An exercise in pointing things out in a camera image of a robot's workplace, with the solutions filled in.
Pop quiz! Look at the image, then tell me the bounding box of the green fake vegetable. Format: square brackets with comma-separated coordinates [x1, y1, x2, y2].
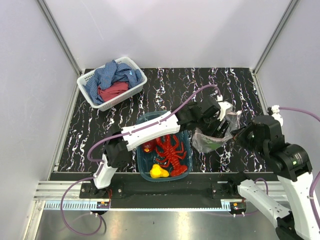
[203, 140, 223, 153]

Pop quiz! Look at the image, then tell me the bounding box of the blue patterned cloth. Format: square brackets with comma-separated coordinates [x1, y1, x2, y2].
[83, 60, 143, 105]

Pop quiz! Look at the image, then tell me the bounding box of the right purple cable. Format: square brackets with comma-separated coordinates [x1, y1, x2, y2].
[278, 106, 320, 201]

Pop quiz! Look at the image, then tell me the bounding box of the purple cable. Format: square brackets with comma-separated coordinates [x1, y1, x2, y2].
[60, 84, 223, 236]
[278, 106, 320, 201]

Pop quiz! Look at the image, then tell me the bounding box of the aluminium frame rail front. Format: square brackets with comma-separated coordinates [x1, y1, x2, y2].
[33, 181, 82, 201]

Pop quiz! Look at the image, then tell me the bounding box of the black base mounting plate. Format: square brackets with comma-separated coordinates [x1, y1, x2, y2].
[79, 180, 237, 199]

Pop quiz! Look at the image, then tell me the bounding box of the red fake lobster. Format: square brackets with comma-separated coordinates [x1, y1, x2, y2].
[155, 134, 188, 177]

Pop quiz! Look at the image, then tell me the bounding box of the red fake apple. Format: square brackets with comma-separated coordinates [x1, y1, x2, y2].
[142, 140, 156, 153]

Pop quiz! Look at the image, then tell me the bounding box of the clear zip top bag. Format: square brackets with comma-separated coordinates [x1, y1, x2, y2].
[191, 110, 242, 153]

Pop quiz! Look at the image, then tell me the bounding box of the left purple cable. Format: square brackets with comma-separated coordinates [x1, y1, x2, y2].
[60, 84, 223, 236]

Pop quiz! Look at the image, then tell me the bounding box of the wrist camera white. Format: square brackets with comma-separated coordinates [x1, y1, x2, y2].
[217, 101, 233, 121]
[267, 105, 284, 127]

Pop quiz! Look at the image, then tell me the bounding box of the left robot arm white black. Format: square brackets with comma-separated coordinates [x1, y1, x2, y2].
[87, 95, 233, 198]

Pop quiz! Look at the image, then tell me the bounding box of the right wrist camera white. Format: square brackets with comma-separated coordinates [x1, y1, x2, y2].
[267, 105, 284, 127]

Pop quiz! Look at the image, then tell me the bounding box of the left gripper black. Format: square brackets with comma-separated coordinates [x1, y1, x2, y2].
[197, 114, 230, 145]

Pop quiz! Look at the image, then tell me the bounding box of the yellow fake fruit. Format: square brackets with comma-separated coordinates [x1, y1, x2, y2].
[149, 164, 170, 179]

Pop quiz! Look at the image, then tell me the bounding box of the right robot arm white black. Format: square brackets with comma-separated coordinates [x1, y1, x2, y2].
[227, 113, 320, 240]

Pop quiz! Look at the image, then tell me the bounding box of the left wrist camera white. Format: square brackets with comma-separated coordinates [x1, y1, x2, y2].
[217, 101, 233, 121]

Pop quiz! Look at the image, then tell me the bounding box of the blue plastic container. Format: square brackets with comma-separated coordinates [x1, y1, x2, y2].
[136, 111, 193, 183]

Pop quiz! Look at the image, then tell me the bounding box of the red cloth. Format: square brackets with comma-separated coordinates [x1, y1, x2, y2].
[97, 81, 129, 102]

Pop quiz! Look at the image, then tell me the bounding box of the white plastic basket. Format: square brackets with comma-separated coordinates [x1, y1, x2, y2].
[76, 56, 148, 112]

